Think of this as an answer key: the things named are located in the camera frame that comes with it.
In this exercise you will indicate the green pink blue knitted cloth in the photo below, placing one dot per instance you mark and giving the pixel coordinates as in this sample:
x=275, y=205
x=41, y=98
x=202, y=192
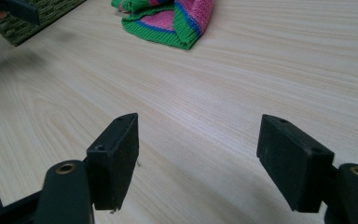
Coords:
x=185, y=26

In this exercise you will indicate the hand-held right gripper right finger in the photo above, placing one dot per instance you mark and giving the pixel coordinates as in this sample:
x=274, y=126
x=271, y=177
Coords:
x=295, y=165

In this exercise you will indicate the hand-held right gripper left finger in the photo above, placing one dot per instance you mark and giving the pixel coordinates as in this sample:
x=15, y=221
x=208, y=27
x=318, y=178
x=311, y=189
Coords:
x=113, y=161

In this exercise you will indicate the green woven mat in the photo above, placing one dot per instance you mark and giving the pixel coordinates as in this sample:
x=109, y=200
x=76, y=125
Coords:
x=43, y=17

